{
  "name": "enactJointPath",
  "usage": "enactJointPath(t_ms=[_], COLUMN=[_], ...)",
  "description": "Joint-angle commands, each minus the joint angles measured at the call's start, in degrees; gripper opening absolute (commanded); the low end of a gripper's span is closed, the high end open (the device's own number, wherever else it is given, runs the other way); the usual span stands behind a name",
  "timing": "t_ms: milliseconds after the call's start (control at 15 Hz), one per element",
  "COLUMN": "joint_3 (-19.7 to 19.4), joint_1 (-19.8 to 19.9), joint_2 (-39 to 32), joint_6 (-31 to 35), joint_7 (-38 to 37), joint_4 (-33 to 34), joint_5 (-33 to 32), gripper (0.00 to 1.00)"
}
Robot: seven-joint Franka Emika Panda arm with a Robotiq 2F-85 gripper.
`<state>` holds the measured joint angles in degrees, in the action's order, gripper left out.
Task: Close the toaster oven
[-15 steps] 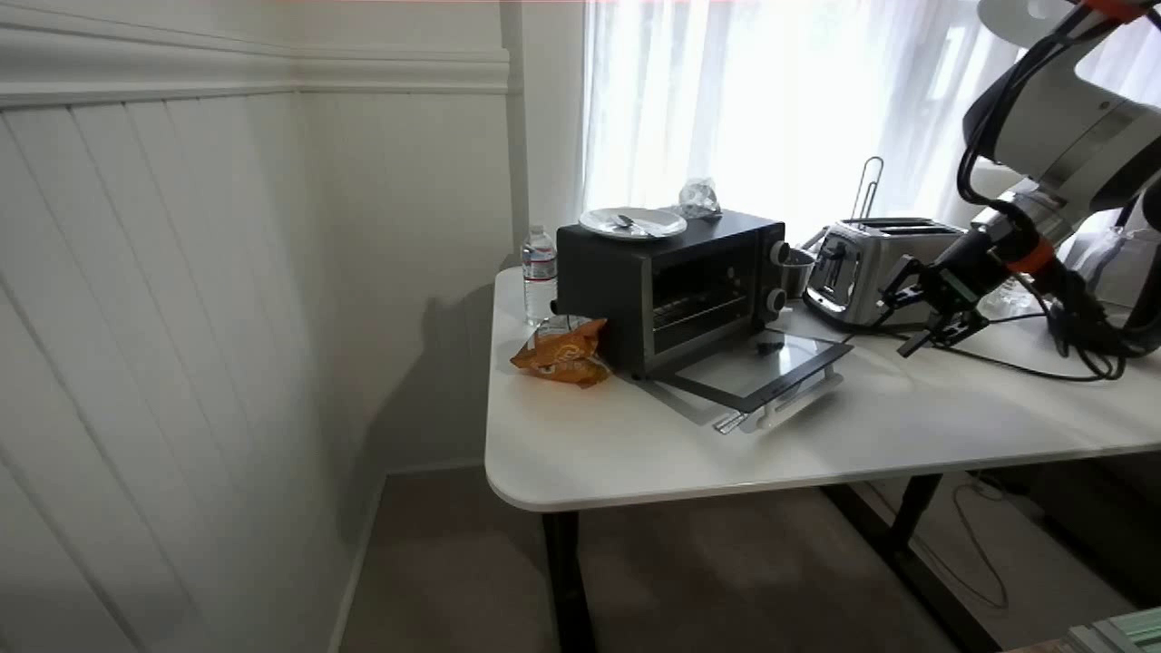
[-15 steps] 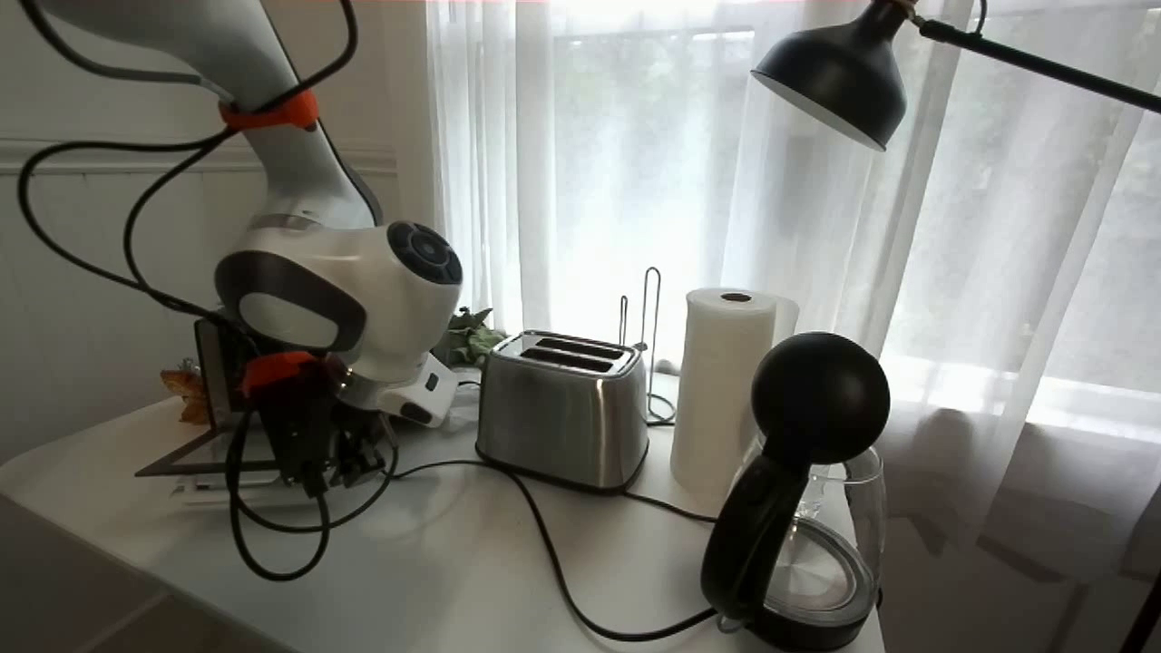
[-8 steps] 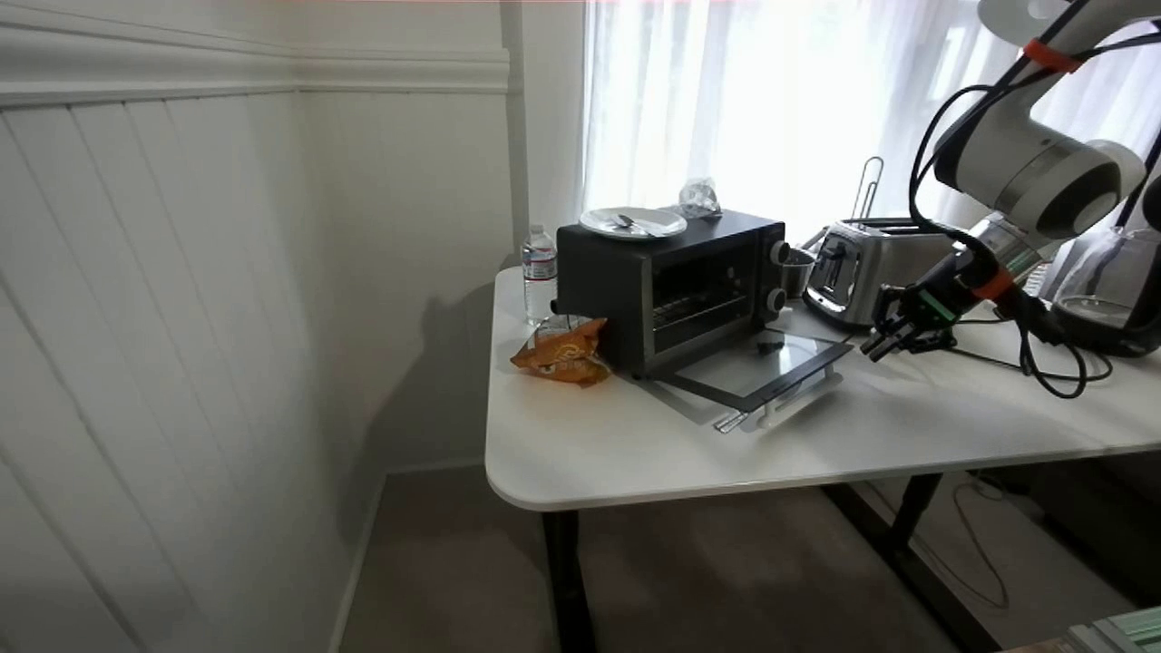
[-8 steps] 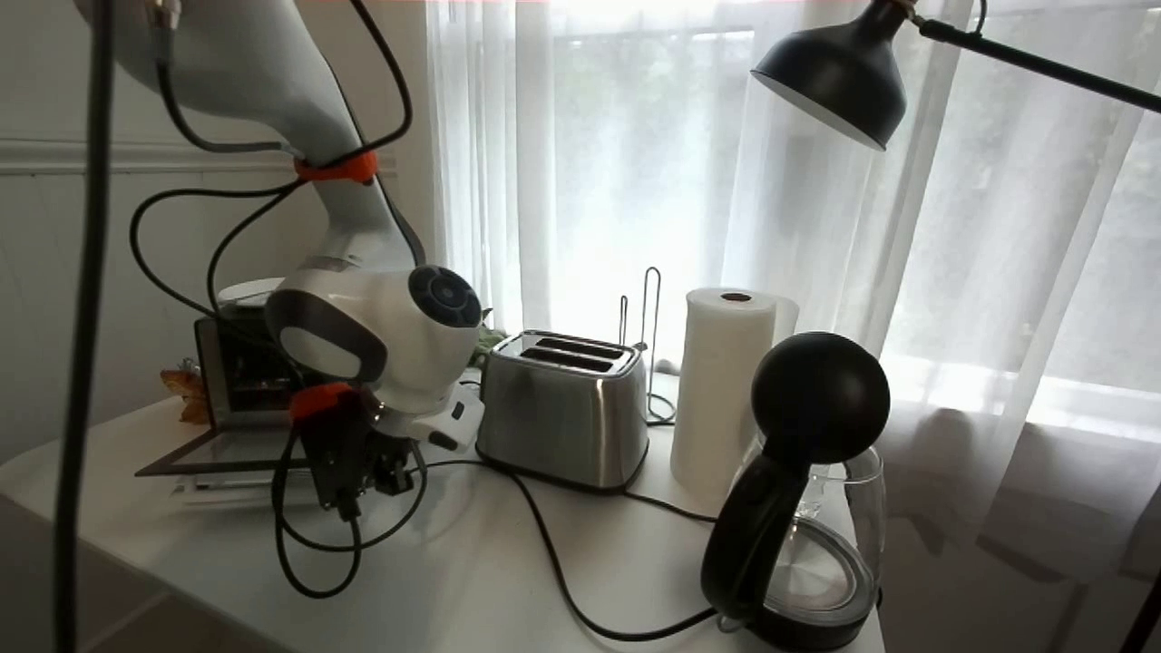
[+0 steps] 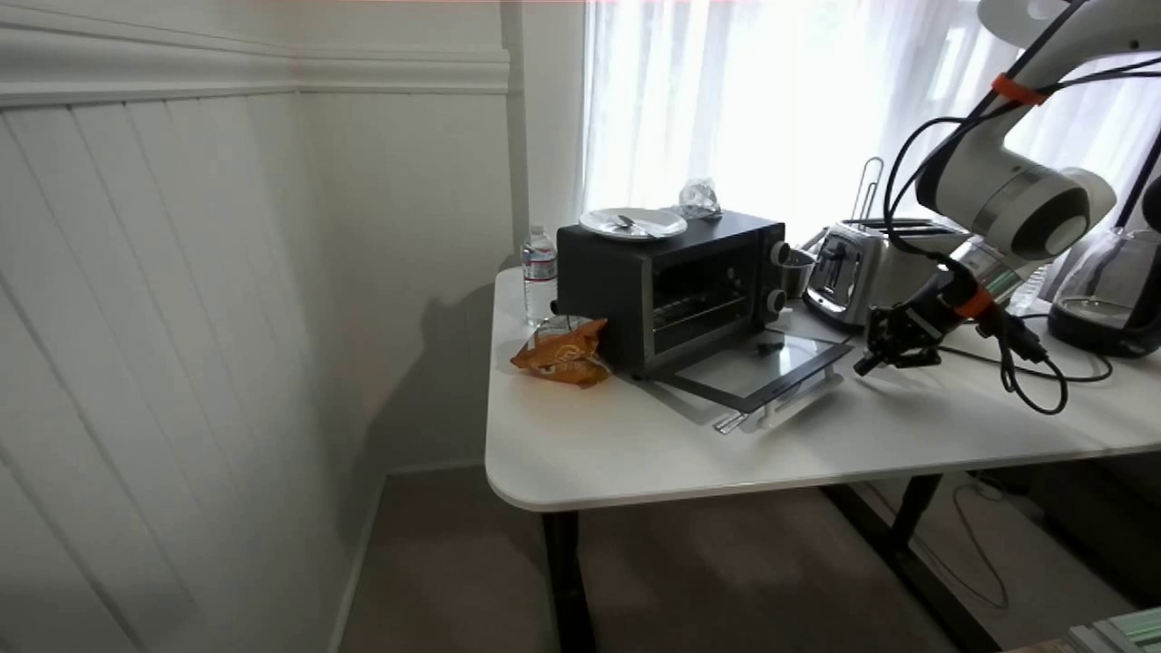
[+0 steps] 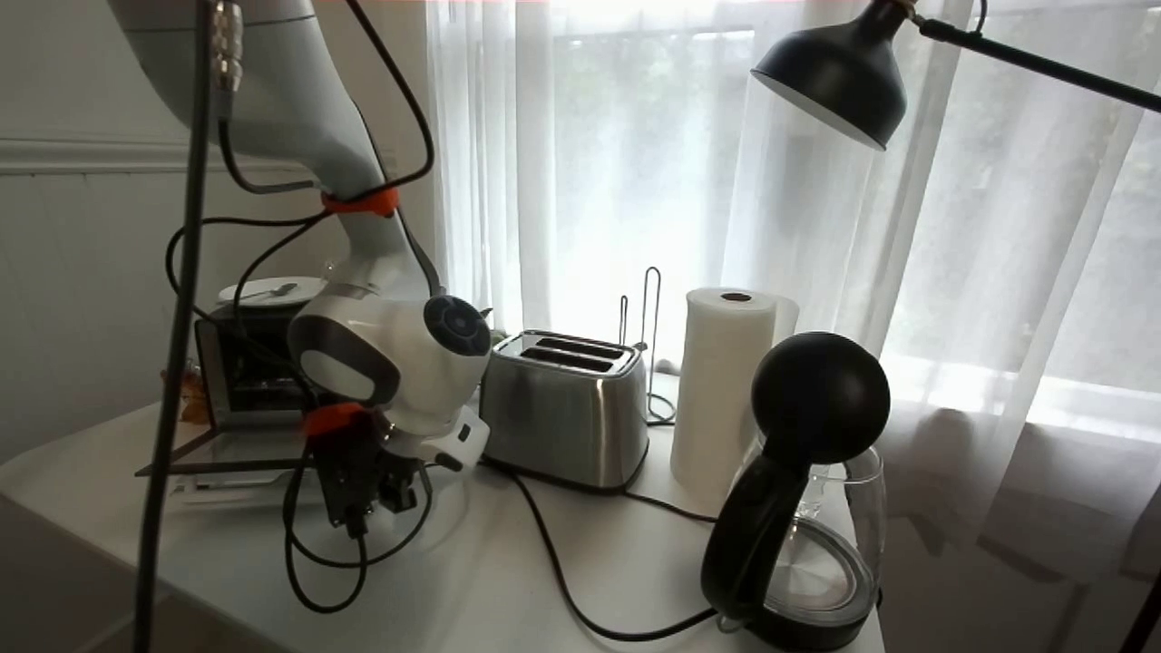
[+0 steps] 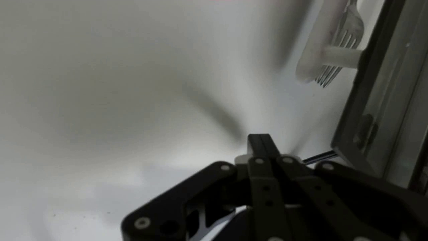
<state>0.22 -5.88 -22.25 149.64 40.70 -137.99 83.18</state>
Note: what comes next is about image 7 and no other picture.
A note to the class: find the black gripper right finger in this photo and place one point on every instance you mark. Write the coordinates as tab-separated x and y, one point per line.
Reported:
356	201

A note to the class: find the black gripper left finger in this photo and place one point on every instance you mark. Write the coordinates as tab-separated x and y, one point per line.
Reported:
188	192

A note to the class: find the black toaster oven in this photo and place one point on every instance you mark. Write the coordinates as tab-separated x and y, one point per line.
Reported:
392	89

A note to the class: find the silver metal fork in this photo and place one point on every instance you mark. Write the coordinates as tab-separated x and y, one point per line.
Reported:
352	27

